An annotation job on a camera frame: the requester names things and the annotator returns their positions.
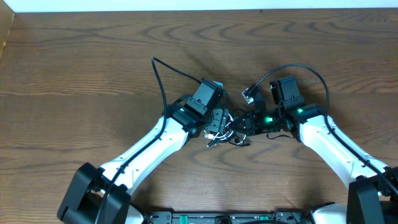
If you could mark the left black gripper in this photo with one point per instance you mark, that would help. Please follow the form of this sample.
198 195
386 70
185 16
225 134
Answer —
218 120

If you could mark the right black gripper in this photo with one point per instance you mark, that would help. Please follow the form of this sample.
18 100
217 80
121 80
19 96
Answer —
249 123

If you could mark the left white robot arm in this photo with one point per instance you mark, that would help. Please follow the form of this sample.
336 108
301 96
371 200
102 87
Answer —
103 194

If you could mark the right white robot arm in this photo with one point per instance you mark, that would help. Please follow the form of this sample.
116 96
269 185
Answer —
371 184

